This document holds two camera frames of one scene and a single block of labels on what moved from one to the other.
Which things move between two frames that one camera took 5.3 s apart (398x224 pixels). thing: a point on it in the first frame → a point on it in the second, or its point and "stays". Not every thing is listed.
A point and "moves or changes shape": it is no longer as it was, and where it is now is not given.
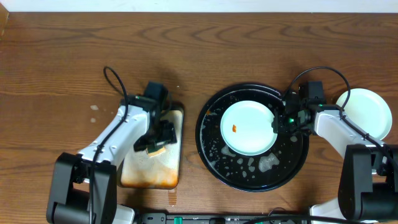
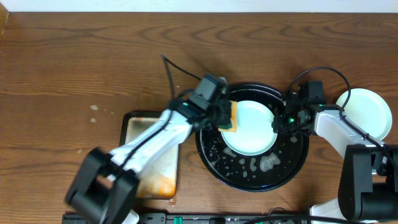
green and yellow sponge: (155, 152) moves or changes shape
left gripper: (158, 139) → (224, 111)
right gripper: (278, 123) stays
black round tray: (272, 169) stays
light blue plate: (369, 109) stays
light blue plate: (246, 128) stays
